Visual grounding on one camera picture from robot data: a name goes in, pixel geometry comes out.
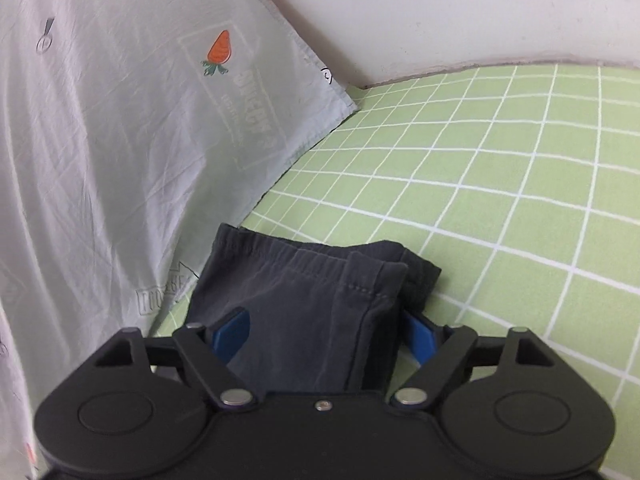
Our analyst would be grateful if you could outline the black pants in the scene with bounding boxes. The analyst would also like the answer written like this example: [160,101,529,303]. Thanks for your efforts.
[185,223,443,394]

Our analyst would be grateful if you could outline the green checked bed sheet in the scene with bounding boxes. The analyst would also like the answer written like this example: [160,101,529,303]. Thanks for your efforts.
[150,62,640,480]

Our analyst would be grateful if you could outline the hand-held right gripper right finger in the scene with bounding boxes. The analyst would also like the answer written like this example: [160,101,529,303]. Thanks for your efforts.
[390,312,546,406]

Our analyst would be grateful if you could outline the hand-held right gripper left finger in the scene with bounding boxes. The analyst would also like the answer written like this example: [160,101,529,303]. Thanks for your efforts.
[92,307,256,408]

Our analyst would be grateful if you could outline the grey carrot-print sheet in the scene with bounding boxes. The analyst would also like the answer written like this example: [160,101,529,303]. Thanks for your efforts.
[0,0,361,480]

